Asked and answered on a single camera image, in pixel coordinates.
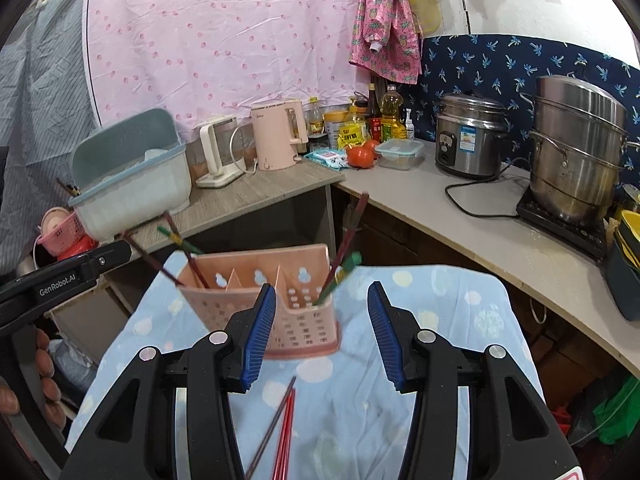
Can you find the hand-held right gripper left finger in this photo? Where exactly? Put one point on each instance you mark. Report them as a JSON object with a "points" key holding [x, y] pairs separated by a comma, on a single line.
{"points": [[260, 340]]}

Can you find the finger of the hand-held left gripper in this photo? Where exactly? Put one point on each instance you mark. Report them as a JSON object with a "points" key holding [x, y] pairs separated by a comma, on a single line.
{"points": [[102, 257]]}

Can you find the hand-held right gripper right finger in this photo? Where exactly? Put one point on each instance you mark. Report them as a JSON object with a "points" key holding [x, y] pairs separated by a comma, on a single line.
{"points": [[382, 340]]}

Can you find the pink perforated utensil holder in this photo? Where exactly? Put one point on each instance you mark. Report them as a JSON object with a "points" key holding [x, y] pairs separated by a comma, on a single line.
{"points": [[295, 340]]}

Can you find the dark brown chopstick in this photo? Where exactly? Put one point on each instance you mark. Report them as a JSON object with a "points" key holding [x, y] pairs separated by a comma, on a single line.
{"points": [[150, 259]]}

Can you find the green chopstick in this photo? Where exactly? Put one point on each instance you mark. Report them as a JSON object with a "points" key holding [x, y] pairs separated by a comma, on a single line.
{"points": [[350, 262], [192, 249]]}

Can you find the dark purple chopstick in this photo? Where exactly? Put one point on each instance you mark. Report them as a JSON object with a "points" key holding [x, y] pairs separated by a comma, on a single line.
{"points": [[272, 427]]}

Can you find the red chopstick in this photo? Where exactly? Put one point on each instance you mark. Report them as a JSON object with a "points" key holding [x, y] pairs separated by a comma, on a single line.
{"points": [[289, 427], [280, 442]]}

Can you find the maroon chopstick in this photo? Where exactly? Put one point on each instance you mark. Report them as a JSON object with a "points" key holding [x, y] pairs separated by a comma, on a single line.
{"points": [[356, 220], [197, 270]]}

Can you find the person's left hand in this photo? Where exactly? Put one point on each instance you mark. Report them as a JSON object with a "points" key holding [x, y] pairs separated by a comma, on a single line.
{"points": [[47, 365]]}

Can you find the red plastic basin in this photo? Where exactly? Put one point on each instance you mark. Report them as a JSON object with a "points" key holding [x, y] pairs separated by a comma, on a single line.
{"points": [[77, 249]]}

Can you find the pink plastic basket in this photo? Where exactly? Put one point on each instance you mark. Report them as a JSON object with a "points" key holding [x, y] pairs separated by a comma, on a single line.
{"points": [[62, 240]]}

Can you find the pink bowl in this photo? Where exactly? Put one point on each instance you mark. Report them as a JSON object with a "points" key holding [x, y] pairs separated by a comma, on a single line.
{"points": [[50, 220]]}

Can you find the grey plastic bag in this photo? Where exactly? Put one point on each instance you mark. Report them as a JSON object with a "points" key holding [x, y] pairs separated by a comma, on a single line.
{"points": [[70, 360]]}

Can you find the white teal dish drainer box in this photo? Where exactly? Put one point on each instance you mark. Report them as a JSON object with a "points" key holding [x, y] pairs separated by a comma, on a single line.
{"points": [[130, 190]]}

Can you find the chopsticks in drainer pocket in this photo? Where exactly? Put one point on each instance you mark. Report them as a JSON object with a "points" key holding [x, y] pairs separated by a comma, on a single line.
{"points": [[70, 189]]}

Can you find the blue dotted tablecloth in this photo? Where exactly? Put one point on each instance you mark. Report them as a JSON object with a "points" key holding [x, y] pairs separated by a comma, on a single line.
{"points": [[350, 410]]}

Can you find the light curved counter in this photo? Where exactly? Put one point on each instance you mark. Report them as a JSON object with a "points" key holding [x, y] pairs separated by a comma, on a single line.
{"points": [[500, 260]]}

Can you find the white glass kettle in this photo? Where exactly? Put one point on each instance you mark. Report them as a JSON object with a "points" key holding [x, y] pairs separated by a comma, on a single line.
{"points": [[217, 155]]}

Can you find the grey striped cloth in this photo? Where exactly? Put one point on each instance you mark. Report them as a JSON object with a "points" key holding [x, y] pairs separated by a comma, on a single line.
{"points": [[40, 110]]}

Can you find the red tomato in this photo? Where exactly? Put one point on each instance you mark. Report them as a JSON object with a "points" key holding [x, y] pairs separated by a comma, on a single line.
{"points": [[372, 144], [361, 157]]}

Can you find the clear food container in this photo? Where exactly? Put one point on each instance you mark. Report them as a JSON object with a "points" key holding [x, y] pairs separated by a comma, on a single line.
{"points": [[400, 152]]}

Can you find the wet wipes pack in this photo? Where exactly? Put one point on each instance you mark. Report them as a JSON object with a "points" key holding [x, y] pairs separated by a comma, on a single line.
{"points": [[327, 157]]}

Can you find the pink electric kettle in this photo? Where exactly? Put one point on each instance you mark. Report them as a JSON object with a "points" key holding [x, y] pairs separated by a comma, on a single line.
{"points": [[275, 140]]}

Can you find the yellow seasoning packet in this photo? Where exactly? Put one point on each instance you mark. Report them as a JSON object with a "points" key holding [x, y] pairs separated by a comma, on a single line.
{"points": [[352, 136]]}

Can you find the black induction cooker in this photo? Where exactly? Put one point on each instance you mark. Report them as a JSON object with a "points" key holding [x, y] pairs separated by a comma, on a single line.
{"points": [[560, 235]]}

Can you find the steel rice cooker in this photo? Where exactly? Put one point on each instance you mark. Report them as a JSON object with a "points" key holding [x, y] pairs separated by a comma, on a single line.
{"points": [[470, 145]]}

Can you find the white pump bottle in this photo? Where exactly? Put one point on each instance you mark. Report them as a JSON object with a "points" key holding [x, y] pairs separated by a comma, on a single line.
{"points": [[409, 127]]}

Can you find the milk powder tin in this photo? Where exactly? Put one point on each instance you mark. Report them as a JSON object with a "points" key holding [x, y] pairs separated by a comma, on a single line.
{"points": [[334, 127]]}

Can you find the cooking oil bottle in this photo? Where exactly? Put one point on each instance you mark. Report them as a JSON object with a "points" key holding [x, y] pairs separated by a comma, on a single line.
{"points": [[392, 115]]}

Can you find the dark sauce bottle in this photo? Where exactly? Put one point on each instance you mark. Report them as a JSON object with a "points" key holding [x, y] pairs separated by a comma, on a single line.
{"points": [[374, 110]]}

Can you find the small yellow cap bottle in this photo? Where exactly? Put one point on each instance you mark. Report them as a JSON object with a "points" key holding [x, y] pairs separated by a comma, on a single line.
{"points": [[358, 110]]}

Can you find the green plastic bag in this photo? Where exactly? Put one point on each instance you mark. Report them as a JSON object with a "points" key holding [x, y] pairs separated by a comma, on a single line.
{"points": [[620, 410]]}

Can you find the stack of green yellow bowls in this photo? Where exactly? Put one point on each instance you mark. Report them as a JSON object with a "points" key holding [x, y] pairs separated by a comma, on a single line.
{"points": [[625, 270]]}

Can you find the steel steamer pot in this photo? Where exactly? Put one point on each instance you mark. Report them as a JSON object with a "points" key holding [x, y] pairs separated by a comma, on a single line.
{"points": [[570, 170]]}

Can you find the pink dotted curtain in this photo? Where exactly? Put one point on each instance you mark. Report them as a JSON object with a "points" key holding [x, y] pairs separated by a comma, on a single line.
{"points": [[225, 35]]}

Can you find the blue patterned cloth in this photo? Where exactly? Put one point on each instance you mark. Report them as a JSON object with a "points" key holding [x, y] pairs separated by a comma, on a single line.
{"points": [[500, 60]]}

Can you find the pink pineapple print garment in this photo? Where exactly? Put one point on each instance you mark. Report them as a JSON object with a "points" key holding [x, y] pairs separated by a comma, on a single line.
{"points": [[385, 25]]}

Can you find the yellow hanging plastic bag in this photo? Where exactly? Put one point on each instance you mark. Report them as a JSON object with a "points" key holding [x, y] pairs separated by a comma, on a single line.
{"points": [[422, 5]]}

